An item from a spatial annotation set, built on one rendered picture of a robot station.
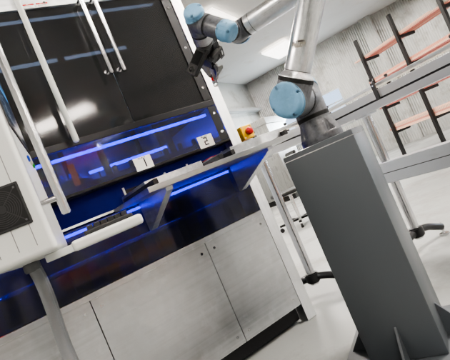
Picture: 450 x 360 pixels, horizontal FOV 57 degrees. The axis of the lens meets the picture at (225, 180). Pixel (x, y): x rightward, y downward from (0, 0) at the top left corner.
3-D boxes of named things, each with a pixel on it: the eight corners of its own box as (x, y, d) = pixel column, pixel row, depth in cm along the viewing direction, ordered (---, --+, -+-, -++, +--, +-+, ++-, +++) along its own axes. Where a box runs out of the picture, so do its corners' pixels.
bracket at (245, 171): (239, 191, 205) (229, 166, 205) (244, 188, 206) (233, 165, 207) (279, 176, 176) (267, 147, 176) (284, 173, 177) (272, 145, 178)
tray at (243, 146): (198, 174, 193) (195, 167, 193) (241, 157, 206) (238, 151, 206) (233, 155, 163) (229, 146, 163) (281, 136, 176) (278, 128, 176)
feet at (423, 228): (393, 269, 227) (383, 246, 227) (441, 233, 253) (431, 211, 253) (405, 268, 220) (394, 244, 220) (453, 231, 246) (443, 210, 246)
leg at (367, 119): (408, 241, 238) (354, 118, 239) (416, 235, 243) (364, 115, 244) (421, 240, 230) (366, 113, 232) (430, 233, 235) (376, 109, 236)
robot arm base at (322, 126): (346, 130, 151) (336, 106, 152) (339, 133, 138) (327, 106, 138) (309, 146, 158) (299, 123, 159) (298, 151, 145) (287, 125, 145)
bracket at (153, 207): (150, 231, 179) (138, 203, 180) (156, 228, 181) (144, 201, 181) (178, 221, 150) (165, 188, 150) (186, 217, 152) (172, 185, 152)
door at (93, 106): (26, 153, 165) (-31, 18, 166) (133, 122, 188) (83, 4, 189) (27, 152, 164) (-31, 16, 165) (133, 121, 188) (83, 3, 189)
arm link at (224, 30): (246, 23, 148) (220, 16, 152) (231, 19, 138) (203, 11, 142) (239, 46, 151) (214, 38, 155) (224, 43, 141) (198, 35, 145)
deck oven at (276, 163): (275, 200, 1015) (246, 133, 1018) (314, 185, 966) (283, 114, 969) (255, 213, 894) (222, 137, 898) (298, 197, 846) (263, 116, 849)
